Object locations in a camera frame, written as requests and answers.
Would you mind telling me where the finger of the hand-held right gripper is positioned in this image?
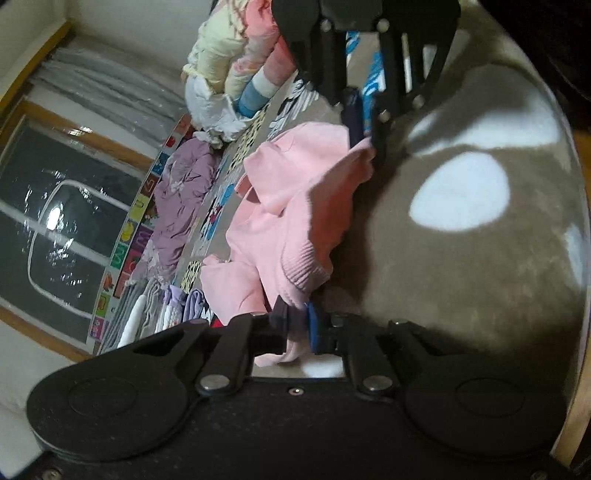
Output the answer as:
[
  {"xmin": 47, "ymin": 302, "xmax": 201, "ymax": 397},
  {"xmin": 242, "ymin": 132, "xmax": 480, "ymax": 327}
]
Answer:
[
  {"xmin": 370, "ymin": 16, "xmax": 461, "ymax": 169},
  {"xmin": 276, "ymin": 18, "xmax": 366, "ymax": 145}
]

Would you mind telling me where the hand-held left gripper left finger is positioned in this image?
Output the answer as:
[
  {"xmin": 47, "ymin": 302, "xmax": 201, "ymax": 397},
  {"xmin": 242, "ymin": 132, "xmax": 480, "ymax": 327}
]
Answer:
[{"xmin": 117, "ymin": 298, "xmax": 291, "ymax": 398}]

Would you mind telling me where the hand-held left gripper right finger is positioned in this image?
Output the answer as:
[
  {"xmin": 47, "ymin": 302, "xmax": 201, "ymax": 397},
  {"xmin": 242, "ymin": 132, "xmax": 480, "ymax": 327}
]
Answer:
[{"xmin": 305, "ymin": 302, "xmax": 467, "ymax": 400}]

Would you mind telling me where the pink sweater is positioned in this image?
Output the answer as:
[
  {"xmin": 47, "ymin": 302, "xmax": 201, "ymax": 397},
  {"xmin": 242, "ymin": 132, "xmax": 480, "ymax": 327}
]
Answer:
[{"xmin": 199, "ymin": 121, "xmax": 377, "ymax": 367}]

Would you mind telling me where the stack of folded grey clothes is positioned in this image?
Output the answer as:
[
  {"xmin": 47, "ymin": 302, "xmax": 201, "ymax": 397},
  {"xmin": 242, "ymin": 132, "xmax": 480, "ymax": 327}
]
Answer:
[{"xmin": 104, "ymin": 276, "xmax": 214, "ymax": 352}]

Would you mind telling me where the pink blue striped blanket roll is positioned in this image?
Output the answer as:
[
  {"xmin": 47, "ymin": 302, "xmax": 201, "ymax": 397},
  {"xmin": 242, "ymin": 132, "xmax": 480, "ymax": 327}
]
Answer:
[{"xmin": 226, "ymin": 0, "xmax": 302, "ymax": 119}]

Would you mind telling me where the brown cartoon printed blanket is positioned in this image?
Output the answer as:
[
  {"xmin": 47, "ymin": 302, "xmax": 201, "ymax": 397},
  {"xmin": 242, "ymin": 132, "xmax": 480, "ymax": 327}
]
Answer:
[{"xmin": 173, "ymin": 9, "xmax": 583, "ymax": 393}]

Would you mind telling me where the purple floral quilt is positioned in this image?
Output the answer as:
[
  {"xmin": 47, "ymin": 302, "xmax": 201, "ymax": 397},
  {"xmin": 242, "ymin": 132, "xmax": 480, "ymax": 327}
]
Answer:
[{"xmin": 150, "ymin": 137, "xmax": 222, "ymax": 282}]

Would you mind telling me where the colourful alphabet foam mat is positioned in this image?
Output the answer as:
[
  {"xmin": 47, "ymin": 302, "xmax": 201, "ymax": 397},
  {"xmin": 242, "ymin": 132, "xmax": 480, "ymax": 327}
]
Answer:
[{"xmin": 88, "ymin": 115, "xmax": 191, "ymax": 352}]

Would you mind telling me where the wooden framed window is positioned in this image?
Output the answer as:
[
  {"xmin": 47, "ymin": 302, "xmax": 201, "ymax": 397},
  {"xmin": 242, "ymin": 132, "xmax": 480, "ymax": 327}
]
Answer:
[{"xmin": 0, "ymin": 104, "xmax": 155, "ymax": 358}]

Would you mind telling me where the grey curtain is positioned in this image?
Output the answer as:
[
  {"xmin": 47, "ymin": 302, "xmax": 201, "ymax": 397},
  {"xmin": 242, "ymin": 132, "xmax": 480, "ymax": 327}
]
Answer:
[{"xmin": 28, "ymin": 37, "xmax": 190, "ymax": 155}]

